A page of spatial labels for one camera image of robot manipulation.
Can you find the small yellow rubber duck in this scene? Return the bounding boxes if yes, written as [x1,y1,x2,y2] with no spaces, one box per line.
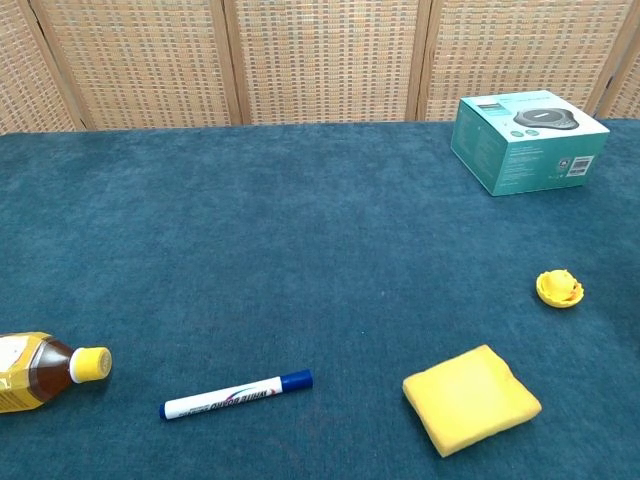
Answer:
[541,269,584,302]

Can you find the round yellow disc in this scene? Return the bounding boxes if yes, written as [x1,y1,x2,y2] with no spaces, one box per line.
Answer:
[535,269,587,310]

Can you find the blue table mat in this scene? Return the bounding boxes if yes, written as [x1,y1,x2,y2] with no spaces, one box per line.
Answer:
[0,117,640,480]

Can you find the woven bamboo folding screen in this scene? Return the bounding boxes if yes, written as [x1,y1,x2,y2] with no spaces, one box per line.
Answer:
[0,0,640,135]

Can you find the white blue whiteboard marker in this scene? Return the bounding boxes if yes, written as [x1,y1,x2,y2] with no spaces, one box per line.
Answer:
[158,369,316,423]

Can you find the yellow square sponge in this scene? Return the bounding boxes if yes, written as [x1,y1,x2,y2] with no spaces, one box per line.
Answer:
[402,344,544,459]

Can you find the teal speakerphone box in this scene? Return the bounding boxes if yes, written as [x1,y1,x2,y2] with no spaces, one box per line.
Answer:
[450,90,612,198]

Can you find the tea bottle yellow label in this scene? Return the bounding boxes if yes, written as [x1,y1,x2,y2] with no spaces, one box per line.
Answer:
[0,331,114,415]

